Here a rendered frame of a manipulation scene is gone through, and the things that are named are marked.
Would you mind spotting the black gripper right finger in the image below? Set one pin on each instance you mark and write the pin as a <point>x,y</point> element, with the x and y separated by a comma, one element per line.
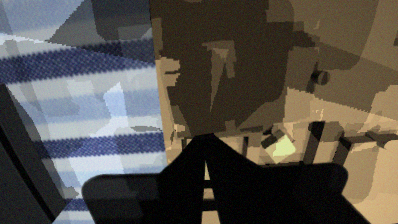
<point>239,184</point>

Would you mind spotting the tan wooden puzzle board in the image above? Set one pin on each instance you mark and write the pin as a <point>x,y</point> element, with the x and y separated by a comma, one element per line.
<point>325,72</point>

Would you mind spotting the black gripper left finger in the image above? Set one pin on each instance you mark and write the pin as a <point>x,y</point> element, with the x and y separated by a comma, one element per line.
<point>177,191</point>

